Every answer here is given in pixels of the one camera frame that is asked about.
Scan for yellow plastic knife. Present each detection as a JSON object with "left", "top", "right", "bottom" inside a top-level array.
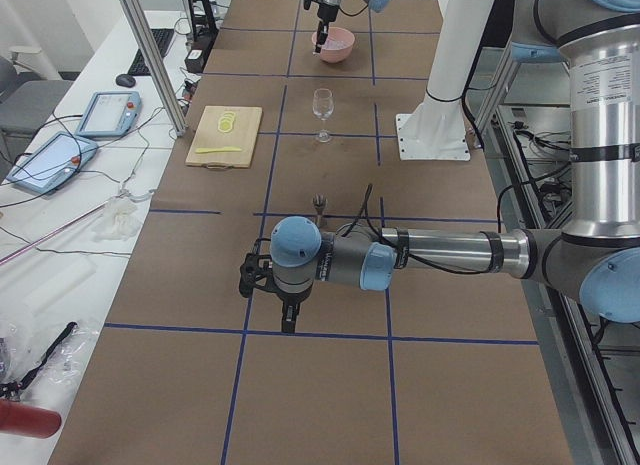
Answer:
[{"left": 195, "top": 146, "right": 243, "bottom": 154}]

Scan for black computer mouse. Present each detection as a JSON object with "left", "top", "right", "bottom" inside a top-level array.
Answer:
[{"left": 115, "top": 74, "right": 136, "bottom": 88}]

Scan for blue teach pendant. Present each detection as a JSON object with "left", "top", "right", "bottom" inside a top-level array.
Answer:
[
  {"left": 6, "top": 132, "right": 98, "bottom": 194},
  {"left": 75, "top": 91, "right": 142, "bottom": 140}
]

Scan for blue teach pendant far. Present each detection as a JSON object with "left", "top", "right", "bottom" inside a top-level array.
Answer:
[{"left": 75, "top": 91, "right": 142, "bottom": 140}]

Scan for white crumpled cloth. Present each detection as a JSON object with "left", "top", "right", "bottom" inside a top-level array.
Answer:
[{"left": 93, "top": 198, "right": 141, "bottom": 240}]

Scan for steel double jigger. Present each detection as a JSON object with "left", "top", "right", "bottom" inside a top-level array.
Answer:
[{"left": 312, "top": 194, "right": 327, "bottom": 229}]

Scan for clear wine glass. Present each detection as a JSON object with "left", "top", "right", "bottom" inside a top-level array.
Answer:
[{"left": 312, "top": 88, "right": 334, "bottom": 143}]

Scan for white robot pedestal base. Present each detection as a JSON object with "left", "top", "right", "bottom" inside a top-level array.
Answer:
[{"left": 396, "top": 0, "right": 495, "bottom": 161}]

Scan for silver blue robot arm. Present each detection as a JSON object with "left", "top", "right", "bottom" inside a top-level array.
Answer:
[
  {"left": 303, "top": 0, "right": 390, "bottom": 54},
  {"left": 268, "top": 0, "right": 639, "bottom": 333}
]

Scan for red fire extinguisher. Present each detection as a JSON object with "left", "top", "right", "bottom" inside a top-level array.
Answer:
[{"left": 1, "top": 399, "right": 62, "bottom": 439}]

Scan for black keyboard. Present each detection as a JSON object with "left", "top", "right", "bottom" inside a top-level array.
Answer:
[{"left": 127, "top": 28, "right": 176, "bottom": 77}]

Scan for bamboo cutting board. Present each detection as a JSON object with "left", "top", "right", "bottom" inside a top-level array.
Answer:
[{"left": 185, "top": 105, "right": 262, "bottom": 168}]

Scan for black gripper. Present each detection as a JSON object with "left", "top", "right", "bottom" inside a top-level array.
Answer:
[
  {"left": 314, "top": 2, "right": 340, "bottom": 55},
  {"left": 278, "top": 292, "right": 306, "bottom": 333}
]

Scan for clear ice cubes pile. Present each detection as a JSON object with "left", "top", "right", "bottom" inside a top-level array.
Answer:
[{"left": 321, "top": 37, "right": 350, "bottom": 53}]

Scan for blue teach pendant near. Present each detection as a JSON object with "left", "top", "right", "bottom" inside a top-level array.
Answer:
[{"left": 6, "top": 132, "right": 98, "bottom": 194}]

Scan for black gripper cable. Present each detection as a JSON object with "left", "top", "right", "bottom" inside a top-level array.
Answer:
[{"left": 334, "top": 183, "right": 501, "bottom": 276}]

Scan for aluminium frame post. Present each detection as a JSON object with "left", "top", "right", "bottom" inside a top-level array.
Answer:
[{"left": 119, "top": 0, "right": 187, "bottom": 137}]

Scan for pink plastic bowl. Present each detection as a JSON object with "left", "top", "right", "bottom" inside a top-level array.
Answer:
[{"left": 316, "top": 27, "right": 356, "bottom": 63}]

